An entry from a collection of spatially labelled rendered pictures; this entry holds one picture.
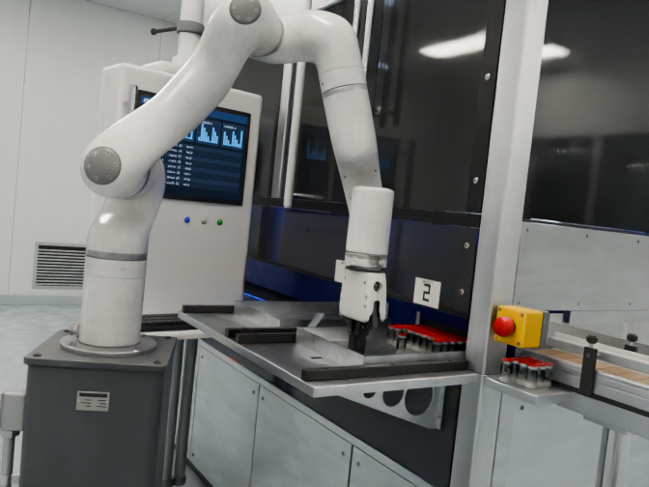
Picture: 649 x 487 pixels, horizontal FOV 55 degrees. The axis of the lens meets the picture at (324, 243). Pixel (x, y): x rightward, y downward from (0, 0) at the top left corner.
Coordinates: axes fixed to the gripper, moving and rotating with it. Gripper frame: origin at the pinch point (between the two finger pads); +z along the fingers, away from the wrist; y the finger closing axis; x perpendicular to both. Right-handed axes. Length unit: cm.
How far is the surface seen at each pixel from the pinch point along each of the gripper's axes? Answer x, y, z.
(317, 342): 2.4, 10.9, 2.1
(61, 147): -30, 544, -61
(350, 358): 2.4, -1.5, 2.5
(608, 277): -63, -12, -17
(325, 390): 13.8, -11.0, 5.2
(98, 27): -56, 544, -181
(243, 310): 2.3, 47.9, 2.4
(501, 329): -20.1, -18.8, -6.9
